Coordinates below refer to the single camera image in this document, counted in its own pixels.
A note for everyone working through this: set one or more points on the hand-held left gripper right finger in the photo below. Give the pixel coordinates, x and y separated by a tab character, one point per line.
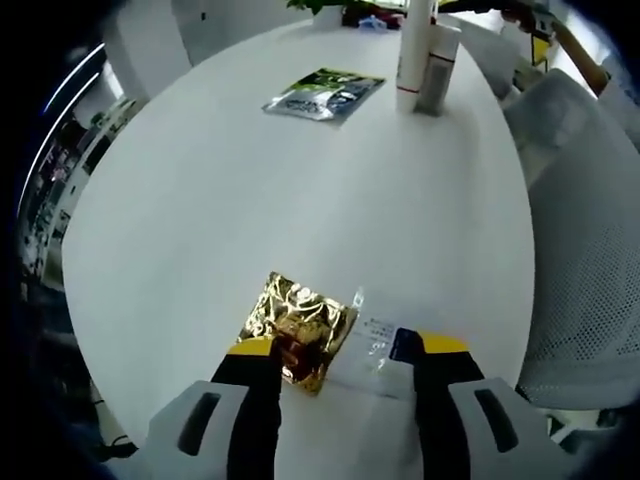
440	415

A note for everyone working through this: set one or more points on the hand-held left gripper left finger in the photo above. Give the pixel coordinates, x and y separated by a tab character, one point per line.
255	425

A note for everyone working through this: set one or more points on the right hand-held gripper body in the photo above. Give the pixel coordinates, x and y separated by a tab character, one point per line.
540	25

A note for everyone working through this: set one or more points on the white skincare tube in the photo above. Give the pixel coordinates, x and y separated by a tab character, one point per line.
415	50

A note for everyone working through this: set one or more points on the clear skincare sachet blue square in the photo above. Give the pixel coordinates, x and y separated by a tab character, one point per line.
370	350

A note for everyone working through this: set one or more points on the gold foil skincare sachet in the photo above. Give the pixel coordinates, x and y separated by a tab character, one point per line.
300	320

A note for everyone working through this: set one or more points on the green black skincare sachet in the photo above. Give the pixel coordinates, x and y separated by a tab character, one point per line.
325	95

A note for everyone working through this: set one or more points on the red dark bag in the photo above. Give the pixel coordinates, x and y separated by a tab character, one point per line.
390	17

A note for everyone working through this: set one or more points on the blue plastic item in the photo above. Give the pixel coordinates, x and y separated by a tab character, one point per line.
372	22

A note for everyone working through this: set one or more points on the potted green plant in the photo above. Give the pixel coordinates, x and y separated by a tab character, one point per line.
327	17

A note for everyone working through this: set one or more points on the white mesh chair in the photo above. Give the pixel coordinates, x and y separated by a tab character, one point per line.
585	250

